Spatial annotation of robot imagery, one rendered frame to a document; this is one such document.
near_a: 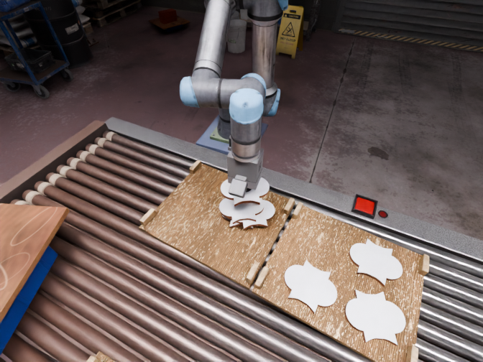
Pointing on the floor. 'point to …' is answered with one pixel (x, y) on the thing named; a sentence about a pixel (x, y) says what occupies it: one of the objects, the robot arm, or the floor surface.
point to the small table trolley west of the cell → (7, 77)
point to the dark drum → (72, 31)
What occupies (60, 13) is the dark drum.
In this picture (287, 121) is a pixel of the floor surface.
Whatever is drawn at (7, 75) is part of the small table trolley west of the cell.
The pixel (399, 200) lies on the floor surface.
